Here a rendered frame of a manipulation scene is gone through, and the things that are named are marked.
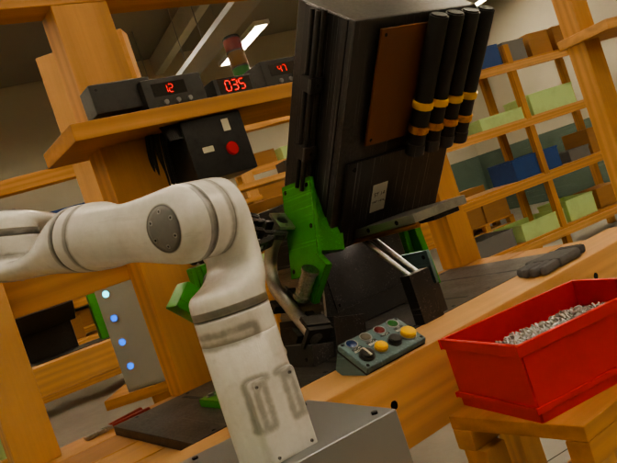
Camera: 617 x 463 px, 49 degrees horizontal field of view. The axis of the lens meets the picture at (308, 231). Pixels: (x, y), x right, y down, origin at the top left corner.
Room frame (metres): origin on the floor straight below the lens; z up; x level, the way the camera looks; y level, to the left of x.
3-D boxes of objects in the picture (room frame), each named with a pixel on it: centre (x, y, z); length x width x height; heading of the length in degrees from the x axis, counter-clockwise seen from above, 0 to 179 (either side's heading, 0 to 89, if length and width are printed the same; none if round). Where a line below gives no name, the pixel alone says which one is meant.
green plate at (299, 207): (1.51, -0.01, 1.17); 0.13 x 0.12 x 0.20; 125
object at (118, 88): (1.62, 0.32, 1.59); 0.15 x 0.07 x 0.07; 125
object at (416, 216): (1.57, -0.16, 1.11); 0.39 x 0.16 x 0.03; 35
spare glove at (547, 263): (1.59, -0.51, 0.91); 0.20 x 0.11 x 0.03; 128
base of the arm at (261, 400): (0.80, 0.12, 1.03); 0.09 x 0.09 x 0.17; 34
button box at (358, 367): (1.25, -0.05, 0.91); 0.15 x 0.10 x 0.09; 125
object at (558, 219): (7.14, -2.38, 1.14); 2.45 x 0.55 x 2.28; 115
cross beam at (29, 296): (1.91, 0.17, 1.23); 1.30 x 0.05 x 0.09; 125
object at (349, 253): (1.78, -0.05, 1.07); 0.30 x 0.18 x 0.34; 125
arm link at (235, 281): (0.80, 0.11, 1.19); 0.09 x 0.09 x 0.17; 51
